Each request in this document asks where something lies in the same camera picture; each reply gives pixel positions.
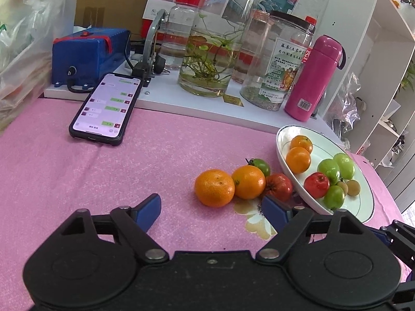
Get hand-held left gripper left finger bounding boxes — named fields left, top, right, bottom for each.
left=54, top=193, right=169, bottom=263

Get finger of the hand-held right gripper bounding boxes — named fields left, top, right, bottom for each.
left=371, top=220, right=415, bottom=266

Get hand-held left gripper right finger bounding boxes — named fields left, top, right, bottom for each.
left=255, top=195, right=372, bottom=261

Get large red tomato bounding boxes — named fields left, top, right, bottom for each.
left=264, top=173, right=294, bottom=202

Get orange mandarin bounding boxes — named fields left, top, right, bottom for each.
left=231, top=165, right=267, bottom=200
left=286, top=147, right=312, bottom=174
left=194, top=169, right=236, bottom=208
left=290, top=135, right=314, bottom=154

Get small green tomato with calyx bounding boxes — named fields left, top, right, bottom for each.
left=246, top=158, right=271, bottom=178

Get small red apple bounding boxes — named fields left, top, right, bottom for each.
left=304, top=172, right=330, bottom=199

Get round green fruit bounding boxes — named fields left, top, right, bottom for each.
left=324, top=185, right=345, bottom=210

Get white plate with dark rim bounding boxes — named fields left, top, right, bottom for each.
left=275, top=125, right=376, bottom=224

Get large green mango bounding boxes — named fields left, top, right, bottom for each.
left=333, top=152, right=356, bottom=180

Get pink floral tablecloth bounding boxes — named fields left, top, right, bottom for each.
left=0, top=99, right=412, bottom=299

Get black smartphone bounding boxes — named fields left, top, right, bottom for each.
left=69, top=72, right=143, bottom=146

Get white base board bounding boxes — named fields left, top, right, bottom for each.
left=44, top=60, right=344, bottom=143

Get crumpled clear plastic bags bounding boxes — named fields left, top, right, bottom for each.
left=331, top=71, right=362, bottom=143

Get pink thermos bottle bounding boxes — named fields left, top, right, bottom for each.
left=284, top=34, right=347, bottom=123

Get clear plastic jar with label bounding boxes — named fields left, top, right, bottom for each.
left=240, top=10, right=316, bottom=111

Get tall glass vase with plant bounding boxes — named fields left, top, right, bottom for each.
left=178, top=0, right=265, bottom=98

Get blue machine box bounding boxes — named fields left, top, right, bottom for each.
left=52, top=29, right=132, bottom=89

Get grey metal lever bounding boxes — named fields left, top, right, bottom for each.
left=134, top=9, right=169, bottom=86

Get clear bottle with red cap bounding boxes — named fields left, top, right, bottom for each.
left=160, top=0, right=206, bottom=71

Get red-capped bottle with red label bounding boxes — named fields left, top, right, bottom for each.
left=292, top=16, right=317, bottom=59

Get clear plastic bag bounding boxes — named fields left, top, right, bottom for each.
left=0, top=0, right=78, bottom=130

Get white shelf unit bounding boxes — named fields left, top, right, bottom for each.
left=319, top=0, right=415, bottom=214

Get brown cardboard box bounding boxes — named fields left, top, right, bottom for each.
left=11, top=0, right=159, bottom=36

